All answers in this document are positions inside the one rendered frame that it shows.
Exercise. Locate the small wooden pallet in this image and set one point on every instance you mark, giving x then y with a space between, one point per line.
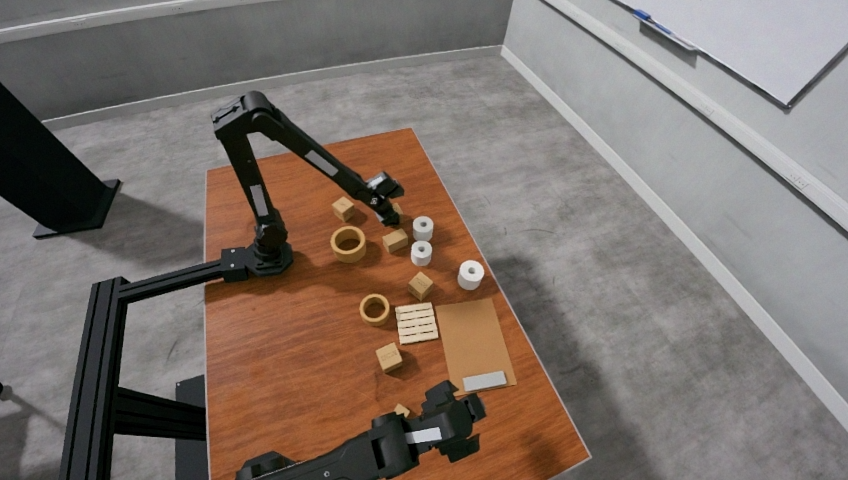
415 325

